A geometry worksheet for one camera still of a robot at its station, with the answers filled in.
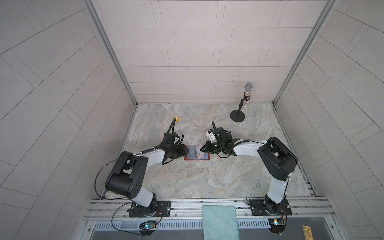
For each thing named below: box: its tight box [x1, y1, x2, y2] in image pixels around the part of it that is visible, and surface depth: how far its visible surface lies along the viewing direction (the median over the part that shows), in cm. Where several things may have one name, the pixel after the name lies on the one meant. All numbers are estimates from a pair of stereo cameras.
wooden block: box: [302, 225, 314, 240], surface depth 66 cm
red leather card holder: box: [184, 144, 210, 161], surface depth 90 cm
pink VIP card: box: [196, 143, 205, 160], surface depth 90 cm
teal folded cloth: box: [202, 205, 240, 240], surface depth 68 cm
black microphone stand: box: [229, 92, 251, 123], surface depth 111 cm
